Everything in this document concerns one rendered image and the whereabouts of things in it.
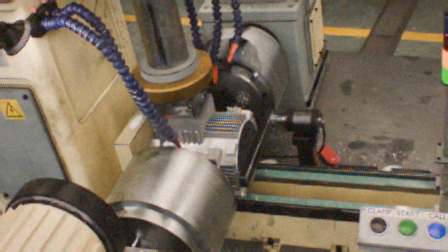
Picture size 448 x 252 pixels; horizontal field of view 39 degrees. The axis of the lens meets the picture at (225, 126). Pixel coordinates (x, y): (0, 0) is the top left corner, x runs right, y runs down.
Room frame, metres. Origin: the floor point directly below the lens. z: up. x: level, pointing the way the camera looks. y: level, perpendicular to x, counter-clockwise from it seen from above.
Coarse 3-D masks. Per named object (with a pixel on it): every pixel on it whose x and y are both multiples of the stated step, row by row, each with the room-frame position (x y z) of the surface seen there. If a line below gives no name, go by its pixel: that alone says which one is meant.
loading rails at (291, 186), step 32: (256, 192) 1.18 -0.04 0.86; (288, 192) 1.14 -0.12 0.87; (320, 192) 1.11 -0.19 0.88; (352, 192) 1.08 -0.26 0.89; (384, 192) 1.05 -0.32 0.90; (416, 192) 1.02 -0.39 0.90; (256, 224) 1.08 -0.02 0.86; (288, 224) 1.04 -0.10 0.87; (320, 224) 1.01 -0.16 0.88; (352, 224) 0.98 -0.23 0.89
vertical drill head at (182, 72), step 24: (144, 0) 1.16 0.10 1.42; (168, 0) 1.17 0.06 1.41; (144, 24) 1.17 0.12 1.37; (168, 24) 1.16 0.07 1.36; (144, 48) 1.19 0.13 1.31; (168, 48) 1.16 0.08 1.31; (192, 48) 1.23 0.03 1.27; (144, 72) 1.17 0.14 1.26; (168, 72) 1.15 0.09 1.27; (192, 72) 1.16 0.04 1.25; (168, 96) 1.12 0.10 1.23; (192, 96) 1.13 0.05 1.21
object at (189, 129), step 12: (168, 108) 1.25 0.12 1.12; (180, 108) 1.21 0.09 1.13; (204, 108) 1.17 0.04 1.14; (168, 120) 1.16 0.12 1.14; (180, 120) 1.15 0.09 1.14; (192, 120) 1.14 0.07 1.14; (204, 120) 1.16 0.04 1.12; (156, 132) 1.18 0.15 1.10; (180, 132) 1.15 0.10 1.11; (192, 132) 1.14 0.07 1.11
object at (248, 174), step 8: (272, 112) 1.27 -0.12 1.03; (264, 120) 1.24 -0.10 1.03; (264, 128) 1.21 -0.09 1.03; (256, 136) 1.18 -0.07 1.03; (264, 136) 1.19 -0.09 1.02; (256, 144) 1.15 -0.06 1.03; (264, 144) 1.18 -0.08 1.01; (248, 152) 1.13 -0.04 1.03; (256, 152) 1.13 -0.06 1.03; (248, 160) 1.10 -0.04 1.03; (256, 160) 1.12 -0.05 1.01; (248, 168) 1.07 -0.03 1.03; (240, 176) 1.05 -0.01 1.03; (248, 176) 1.06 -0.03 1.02; (240, 184) 1.05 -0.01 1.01; (248, 184) 1.05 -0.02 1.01
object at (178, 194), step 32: (160, 160) 0.99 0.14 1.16; (192, 160) 0.99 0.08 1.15; (128, 192) 0.92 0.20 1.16; (160, 192) 0.90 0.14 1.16; (192, 192) 0.91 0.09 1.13; (224, 192) 0.95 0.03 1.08; (128, 224) 0.86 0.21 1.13; (160, 224) 0.84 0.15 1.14; (192, 224) 0.85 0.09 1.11; (224, 224) 0.91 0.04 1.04
